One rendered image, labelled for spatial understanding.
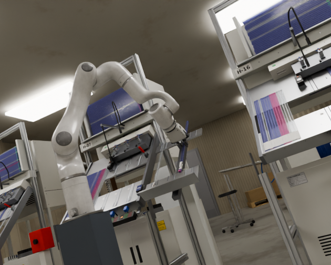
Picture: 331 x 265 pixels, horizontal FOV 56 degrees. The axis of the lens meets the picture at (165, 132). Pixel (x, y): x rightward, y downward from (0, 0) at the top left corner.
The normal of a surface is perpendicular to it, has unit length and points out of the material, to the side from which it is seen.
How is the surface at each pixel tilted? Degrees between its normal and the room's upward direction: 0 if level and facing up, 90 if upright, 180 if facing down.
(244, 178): 90
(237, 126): 90
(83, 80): 123
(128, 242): 90
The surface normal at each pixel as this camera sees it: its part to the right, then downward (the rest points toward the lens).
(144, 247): -0.45, -0.07
